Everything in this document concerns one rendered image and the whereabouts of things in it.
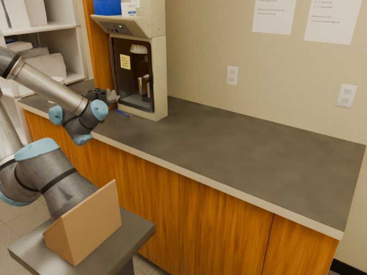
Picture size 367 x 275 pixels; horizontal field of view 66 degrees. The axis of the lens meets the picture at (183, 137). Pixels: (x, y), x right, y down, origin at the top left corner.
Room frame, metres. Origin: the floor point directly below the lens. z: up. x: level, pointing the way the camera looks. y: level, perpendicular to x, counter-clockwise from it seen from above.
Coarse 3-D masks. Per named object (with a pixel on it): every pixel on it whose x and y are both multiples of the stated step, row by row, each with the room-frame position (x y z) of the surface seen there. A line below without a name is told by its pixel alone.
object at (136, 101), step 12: (120, 48) 1.62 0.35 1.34; (132, 48) 1.56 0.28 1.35; (144, 48) 1.51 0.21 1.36; (120, 60) 1.62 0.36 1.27; (132, 60) 1.57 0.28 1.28; (144, 60) 1.52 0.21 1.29; (120, 72) 1.63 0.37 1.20; (132, 72) 1.57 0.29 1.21; (144, 72) 1.52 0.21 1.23; (120, 84) 1.64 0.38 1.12; (132, 84) 1.58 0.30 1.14; (144, 84) 1.52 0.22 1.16; (120, 96) 1.64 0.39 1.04; (132, 96) 1.58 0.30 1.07; (144, 96) 1.53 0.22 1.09; (144, 108) 1.53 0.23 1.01
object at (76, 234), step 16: (96, 192) 0.62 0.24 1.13; (112, 192) 0.67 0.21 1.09; (80, 208) 0.57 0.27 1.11; (96, 208) 0.61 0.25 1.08; (112, 208) 0.66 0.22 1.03; (64, 224) 0.53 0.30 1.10; (80, 224) 0.56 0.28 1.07; (96, 224) 0.60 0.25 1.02; (112, 224) 0.65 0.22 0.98; (48, 240) 0.58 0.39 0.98; (64, 240) 0.53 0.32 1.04; (80, 240) 0.55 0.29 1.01; (96, 240) 0.59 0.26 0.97; (64, 256) 0.55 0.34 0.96; (80, 256) 0.54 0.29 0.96
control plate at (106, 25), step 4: (104, 24) 1.58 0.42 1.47; (108, 24) 1.56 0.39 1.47; (112, 24) 1.54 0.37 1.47; (116, 24) 1.51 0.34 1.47; (120, 24) 1.50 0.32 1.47; (124, 24) 1.48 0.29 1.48; (108, 28) 1.60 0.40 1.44; (112, 28) 1.58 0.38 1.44; (116, 28) 1.55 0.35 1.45; (120, 28) 1.53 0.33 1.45; (124, 28) 1.51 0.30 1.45; (112, 32) 1.61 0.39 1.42; (116, 32) 1.59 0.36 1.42; (120, 32) 1.57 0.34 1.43; (124, 32) 1.55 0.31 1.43; (128, 32) 1.52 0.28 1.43
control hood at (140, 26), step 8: (96, 16) 1.56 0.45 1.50; (104, 16) 1.52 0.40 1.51; (112, 16) 1.49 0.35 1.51; (120, 16) 1.49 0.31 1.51; (136, 16) 1.49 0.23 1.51; (144, 16) 1.49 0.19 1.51; (128, 24) 1.46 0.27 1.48; (136, 24) 1.42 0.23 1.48; (144, 24) 1.45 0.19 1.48; (136, 32) 1.49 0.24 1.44; (144, 32) 1.46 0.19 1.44
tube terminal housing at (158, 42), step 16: (128, 0) 1.58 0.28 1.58; (144, 0) 1.52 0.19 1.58; (160, 0) 1.56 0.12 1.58; (160, 16) 1.55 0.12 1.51; (160, 32) 1.55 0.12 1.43; (160, 48) 1.55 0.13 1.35; (160, 64) 1.54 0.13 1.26; (160, 80) 1.54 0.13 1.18; (160, 96) 1.53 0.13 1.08; (128, 112) 1.63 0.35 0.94; (144, 112) 1.55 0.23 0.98; (160, 112) 1.53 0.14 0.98
